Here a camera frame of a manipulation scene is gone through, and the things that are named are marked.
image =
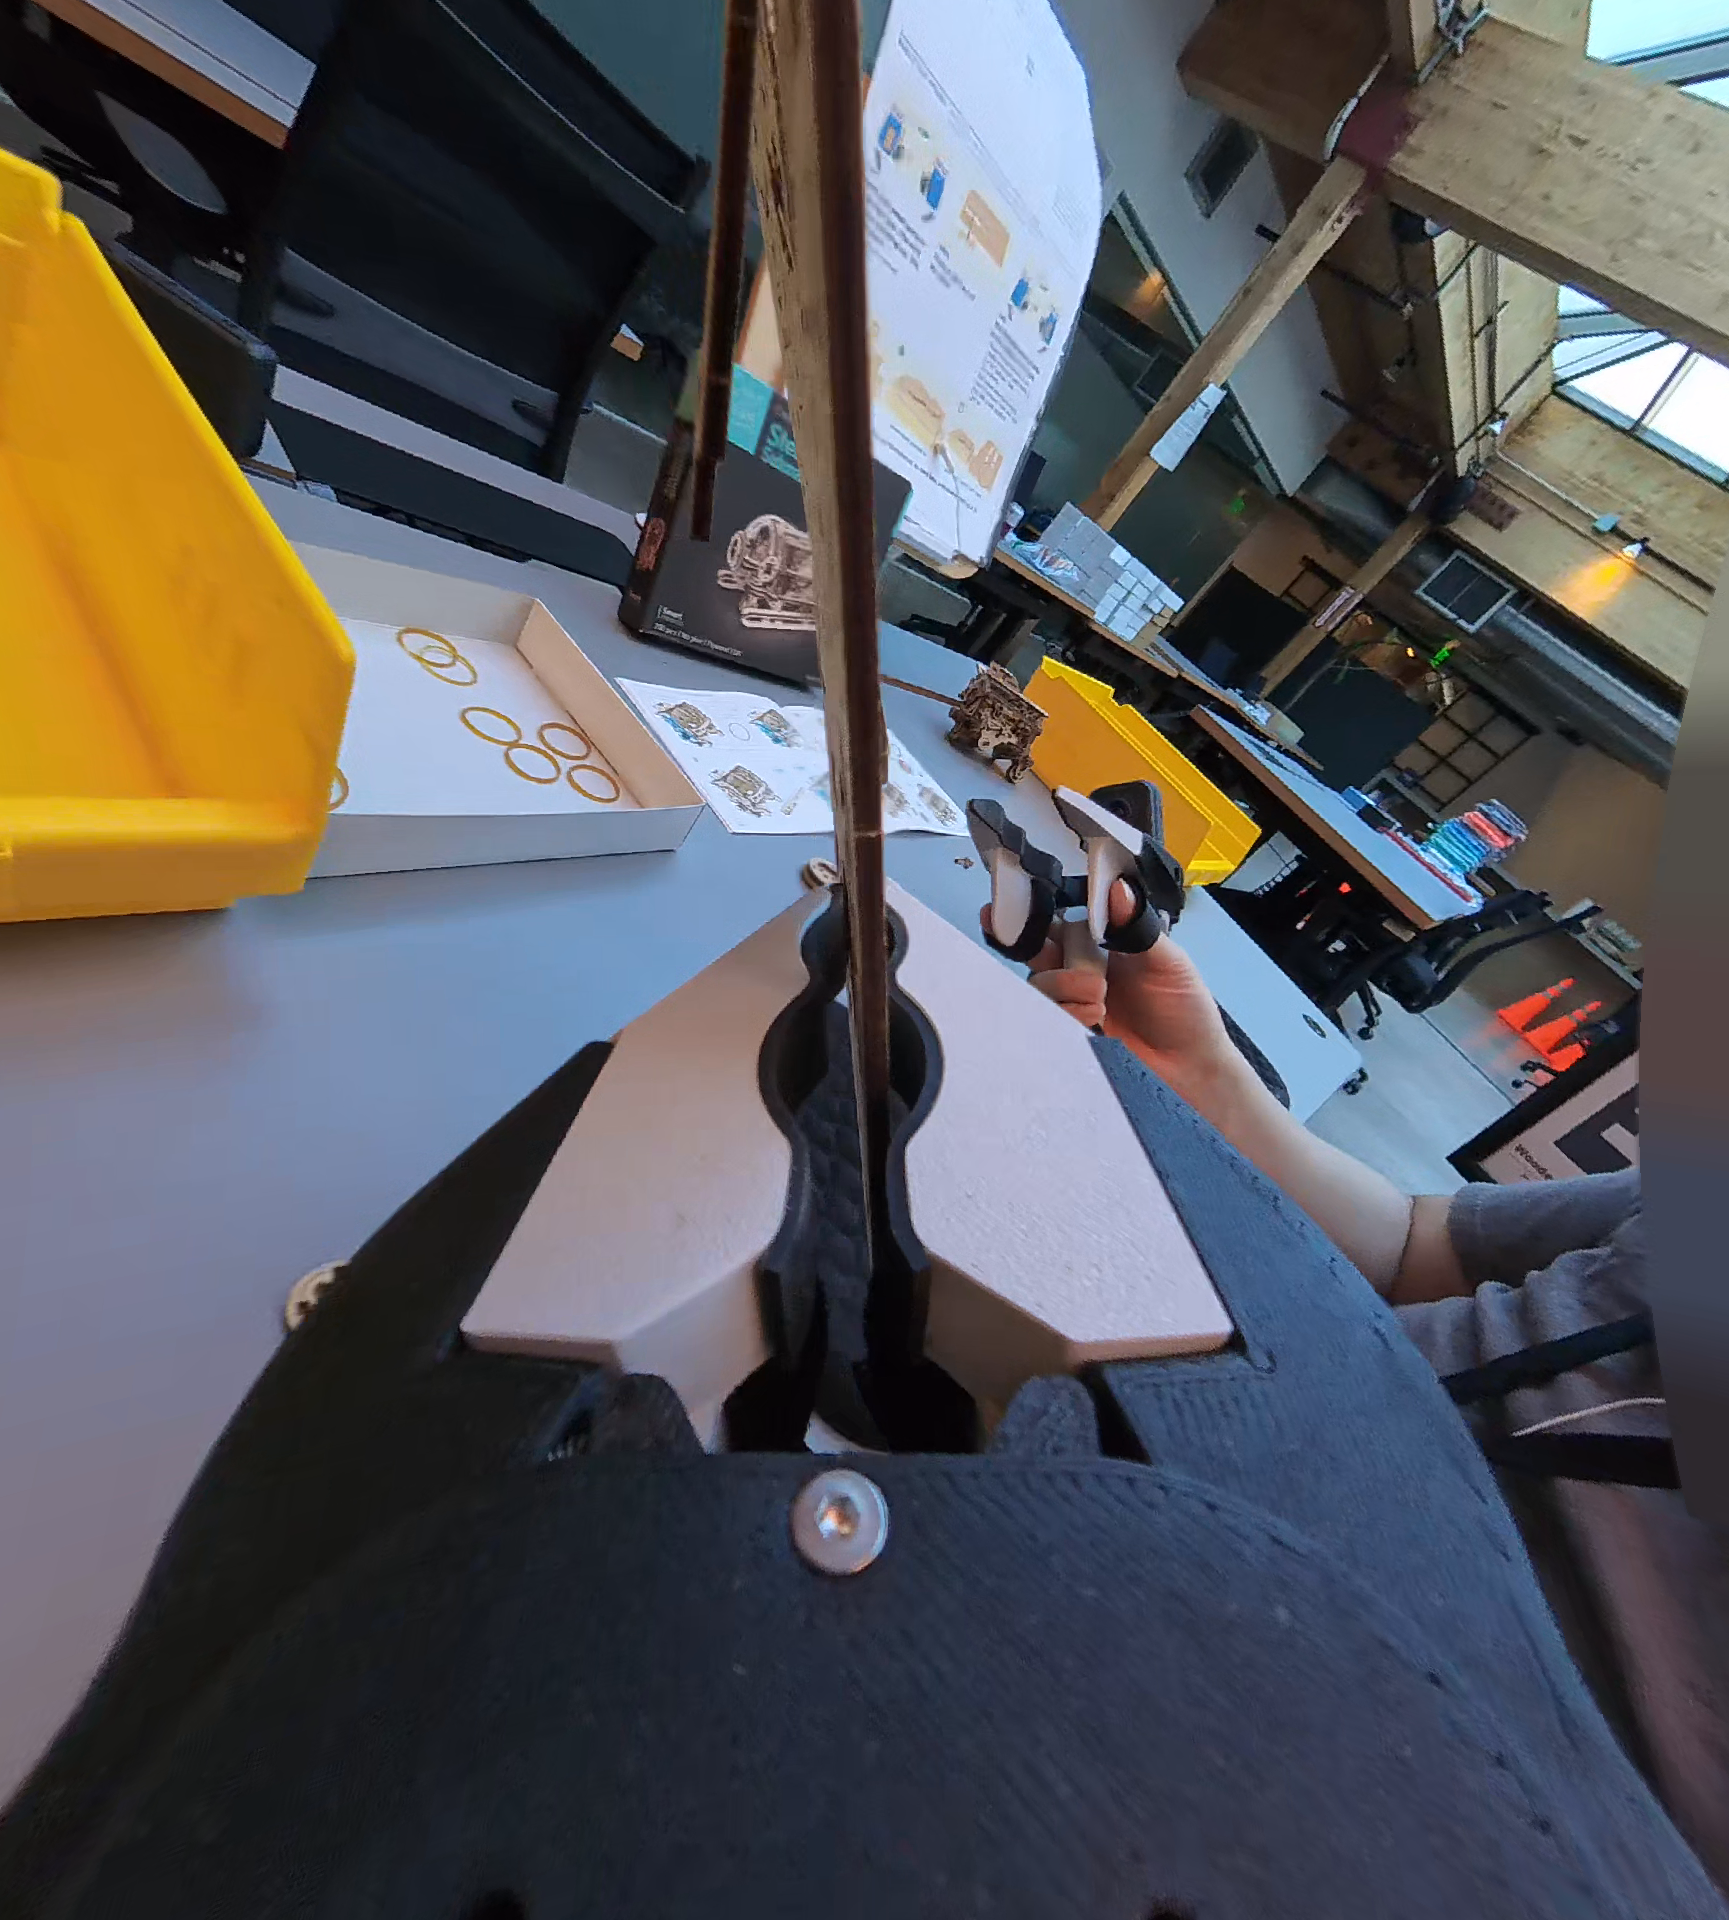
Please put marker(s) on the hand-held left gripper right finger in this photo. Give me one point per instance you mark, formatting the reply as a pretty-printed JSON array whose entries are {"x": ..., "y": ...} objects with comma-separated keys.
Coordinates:
[{"x": 1058, "y": 1185}]

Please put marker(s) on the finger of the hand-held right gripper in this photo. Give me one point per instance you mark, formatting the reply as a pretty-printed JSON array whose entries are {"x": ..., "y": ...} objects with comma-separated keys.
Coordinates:
[
  {"x": 1097, "y": 825},
  {"x": 1010, "y": 901}
]

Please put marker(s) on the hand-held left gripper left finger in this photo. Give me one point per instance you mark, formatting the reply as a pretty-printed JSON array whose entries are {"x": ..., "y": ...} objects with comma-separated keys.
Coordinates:
[{"x": 638, "y": 1171}]

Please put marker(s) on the laser-cut wooden parts sheet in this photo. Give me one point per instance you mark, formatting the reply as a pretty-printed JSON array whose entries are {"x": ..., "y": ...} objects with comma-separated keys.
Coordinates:
[{"x": 835, "y": 600}]

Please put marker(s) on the grey desk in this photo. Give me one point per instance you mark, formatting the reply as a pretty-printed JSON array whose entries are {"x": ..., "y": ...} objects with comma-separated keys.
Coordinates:
[{"x": 204, "y": 1080}]

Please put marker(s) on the person's right hand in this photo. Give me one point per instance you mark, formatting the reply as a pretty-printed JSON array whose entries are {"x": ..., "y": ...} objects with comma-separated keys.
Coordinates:
[{"x": 1148, "y": 1005}]

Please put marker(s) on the yellow plastic bin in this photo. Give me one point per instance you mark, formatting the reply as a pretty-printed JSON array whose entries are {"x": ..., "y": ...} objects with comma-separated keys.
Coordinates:
[
  {"x": 84, "y": 631},
  {"x": 1148, "y": 751}
]

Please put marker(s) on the small assembled wooden model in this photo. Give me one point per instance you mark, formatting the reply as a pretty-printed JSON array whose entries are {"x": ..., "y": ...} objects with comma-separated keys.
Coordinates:
[{"x": 996, "y": 720}]

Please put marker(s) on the grey work table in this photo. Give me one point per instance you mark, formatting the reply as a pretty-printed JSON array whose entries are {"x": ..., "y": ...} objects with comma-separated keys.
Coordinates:
[{"x": 1342, "y": 825}]

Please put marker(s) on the stack of white boxes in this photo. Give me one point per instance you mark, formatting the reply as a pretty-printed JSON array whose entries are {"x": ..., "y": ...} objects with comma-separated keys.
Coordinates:
[{"x": 1104, "y": 571}]

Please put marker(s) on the folded instruction booklet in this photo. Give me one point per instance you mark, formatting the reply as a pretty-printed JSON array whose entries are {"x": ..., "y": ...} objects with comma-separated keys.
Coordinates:
[{"x": 745, "y": 765}]

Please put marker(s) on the black mesh office chair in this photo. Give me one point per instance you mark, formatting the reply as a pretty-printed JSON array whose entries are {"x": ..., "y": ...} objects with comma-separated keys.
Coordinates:
[{"x": 1463, "y": 945}]

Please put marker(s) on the stack of colourful boxes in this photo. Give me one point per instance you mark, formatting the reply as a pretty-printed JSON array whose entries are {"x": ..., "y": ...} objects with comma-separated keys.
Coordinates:
[{"x": 1479, "y": 841}]

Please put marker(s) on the orange traffic cone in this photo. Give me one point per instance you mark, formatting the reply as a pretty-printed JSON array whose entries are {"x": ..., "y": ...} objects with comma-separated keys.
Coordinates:
[
  {"x": 1538, "y": 1008},
  {"x": 1571, "y": 1039}
]

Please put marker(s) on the white paper notice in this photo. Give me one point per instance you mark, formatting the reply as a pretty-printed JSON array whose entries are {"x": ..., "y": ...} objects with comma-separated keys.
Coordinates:
[{"x": 1188, "y": 425}]

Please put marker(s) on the group of rubber bands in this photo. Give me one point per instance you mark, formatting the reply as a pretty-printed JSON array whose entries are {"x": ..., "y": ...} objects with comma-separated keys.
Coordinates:
[{"x": 530, "y": 763}]

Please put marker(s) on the white cardboard tray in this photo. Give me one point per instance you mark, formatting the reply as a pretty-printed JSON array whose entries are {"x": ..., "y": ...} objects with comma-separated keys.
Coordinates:
[{"x": 415, "y": 780}]

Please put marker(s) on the black model kit box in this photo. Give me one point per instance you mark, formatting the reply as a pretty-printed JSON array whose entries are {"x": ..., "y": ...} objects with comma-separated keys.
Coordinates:
[{"x": 685, "y": 584}]

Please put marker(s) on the framed marker sign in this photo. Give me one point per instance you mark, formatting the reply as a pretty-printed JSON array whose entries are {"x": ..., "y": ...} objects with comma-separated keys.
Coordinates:
[{"x": 1569, "y": 1125}]

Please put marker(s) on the printed instruction sheet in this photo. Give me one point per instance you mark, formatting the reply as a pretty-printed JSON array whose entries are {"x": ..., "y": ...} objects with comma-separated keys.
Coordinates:
[{"x": 985, "y": 224}]

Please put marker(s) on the flat black device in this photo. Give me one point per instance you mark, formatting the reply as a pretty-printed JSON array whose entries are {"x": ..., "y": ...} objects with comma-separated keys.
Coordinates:
[{"x": 444, "y": 494}]

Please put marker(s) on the person's dark shirt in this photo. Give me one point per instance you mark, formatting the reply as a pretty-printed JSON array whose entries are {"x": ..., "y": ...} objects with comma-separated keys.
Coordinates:
[{"x": 1600, "y": 1650}]

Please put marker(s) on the black hard case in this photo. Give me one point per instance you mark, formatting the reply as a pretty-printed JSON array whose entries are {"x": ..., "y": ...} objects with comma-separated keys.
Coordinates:
[{"x": 196, "y": 360}]

